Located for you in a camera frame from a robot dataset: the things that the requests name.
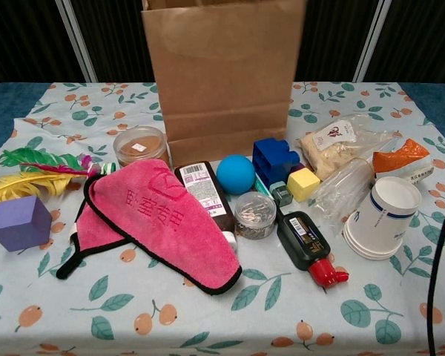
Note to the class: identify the small dark green box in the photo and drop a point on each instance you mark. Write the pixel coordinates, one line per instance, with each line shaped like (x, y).
(282, 194)

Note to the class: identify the round jar of brown powder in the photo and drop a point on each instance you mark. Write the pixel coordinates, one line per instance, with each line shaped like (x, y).
(141, 146)

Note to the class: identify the floral print tablecloth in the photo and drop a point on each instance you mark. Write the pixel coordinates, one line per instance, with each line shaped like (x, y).
(207, 319)

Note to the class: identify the blue rubber ball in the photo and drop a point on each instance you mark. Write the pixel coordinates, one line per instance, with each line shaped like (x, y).
(235, 174)

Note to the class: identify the silver metal pole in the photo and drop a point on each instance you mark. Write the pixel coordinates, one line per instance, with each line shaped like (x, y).
(371, 41)
(78, 41)

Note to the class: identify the purple foam cube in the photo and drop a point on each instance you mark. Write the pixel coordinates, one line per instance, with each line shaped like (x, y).
(18, 226)

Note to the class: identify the clear bag of beige grains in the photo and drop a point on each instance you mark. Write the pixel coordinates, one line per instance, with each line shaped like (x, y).
(326, 155)

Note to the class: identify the clear plastic bags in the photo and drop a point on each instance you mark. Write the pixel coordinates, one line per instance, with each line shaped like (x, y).
(341, 193)

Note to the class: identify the dark green bottle red cap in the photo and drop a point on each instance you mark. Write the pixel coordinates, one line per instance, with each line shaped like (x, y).
(300, 241)

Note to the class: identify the brown paper bag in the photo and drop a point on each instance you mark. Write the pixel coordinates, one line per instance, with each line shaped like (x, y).
(222, 74)

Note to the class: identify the teal and white flat box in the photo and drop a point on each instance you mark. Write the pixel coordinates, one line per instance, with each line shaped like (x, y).
(263, 185)

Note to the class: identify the blue plastic building block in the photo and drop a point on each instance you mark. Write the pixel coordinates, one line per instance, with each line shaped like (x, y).
(274, 159)

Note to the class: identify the white paper cup stack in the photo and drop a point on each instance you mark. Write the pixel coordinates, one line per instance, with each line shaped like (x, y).
(382, 222)

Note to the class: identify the clear jar of paper clips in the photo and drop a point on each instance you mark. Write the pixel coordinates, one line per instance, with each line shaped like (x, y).
(254, 215)

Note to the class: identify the yellow foam cube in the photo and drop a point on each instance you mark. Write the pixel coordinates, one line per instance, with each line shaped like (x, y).
(302, 183)

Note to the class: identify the orange and white snack packet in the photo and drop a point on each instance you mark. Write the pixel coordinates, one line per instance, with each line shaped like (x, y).
(400, 154)

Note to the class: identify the pink towel with black trim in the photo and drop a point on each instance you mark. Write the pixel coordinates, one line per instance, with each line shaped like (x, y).
(163, 222)

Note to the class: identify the brown bottle with barcode label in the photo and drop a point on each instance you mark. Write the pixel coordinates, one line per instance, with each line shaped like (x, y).
(204, 181)

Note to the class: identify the colourful feather shuttlecock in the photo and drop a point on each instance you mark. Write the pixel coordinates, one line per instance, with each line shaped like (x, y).
(29, 181)

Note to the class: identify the small dark purple cube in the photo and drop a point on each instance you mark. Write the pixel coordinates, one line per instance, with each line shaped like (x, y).
(296, 168)

